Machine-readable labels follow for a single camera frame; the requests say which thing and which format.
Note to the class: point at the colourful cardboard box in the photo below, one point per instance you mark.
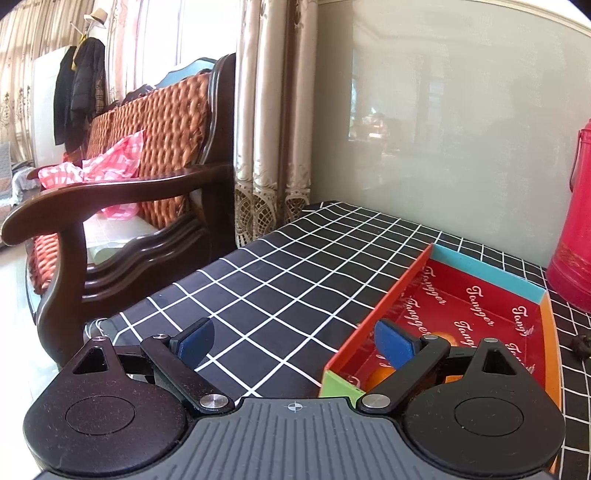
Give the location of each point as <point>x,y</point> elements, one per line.
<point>461,295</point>

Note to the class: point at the grey cloth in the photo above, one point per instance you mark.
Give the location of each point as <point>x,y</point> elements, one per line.
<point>14,184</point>

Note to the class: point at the pink checked cloth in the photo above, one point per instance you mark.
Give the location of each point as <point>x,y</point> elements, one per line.
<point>115,157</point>

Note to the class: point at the white hat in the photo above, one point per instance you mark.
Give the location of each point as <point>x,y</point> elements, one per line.
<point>96,18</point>

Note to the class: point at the black white grid tablecloth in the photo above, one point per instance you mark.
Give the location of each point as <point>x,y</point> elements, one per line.
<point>277,286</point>

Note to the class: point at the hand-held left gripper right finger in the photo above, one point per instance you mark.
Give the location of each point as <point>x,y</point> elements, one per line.
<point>395,344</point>

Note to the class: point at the red thermos flask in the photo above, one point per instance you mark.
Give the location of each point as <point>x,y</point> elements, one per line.
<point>577,230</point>

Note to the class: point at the beige lace hem curtain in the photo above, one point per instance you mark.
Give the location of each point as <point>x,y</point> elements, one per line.
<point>272,138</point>

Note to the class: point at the wooden sofa orange cushions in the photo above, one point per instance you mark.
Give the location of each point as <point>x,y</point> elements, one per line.
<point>161,120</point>

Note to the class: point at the sheer embroidered curtain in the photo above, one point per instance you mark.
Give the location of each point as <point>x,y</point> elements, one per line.
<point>27,27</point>

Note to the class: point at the white seat pad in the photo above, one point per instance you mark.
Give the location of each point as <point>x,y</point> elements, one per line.
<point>124,235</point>

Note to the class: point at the white panel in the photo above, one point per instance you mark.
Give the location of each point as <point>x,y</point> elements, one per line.
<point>44,101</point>

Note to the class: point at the dark dried fruit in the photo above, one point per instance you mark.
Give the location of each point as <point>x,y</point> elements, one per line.
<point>581,345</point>

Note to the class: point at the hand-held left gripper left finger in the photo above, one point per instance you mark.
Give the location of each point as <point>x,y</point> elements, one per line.
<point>196,344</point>

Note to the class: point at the dark hanging coats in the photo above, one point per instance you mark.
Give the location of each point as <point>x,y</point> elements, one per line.
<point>83,87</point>

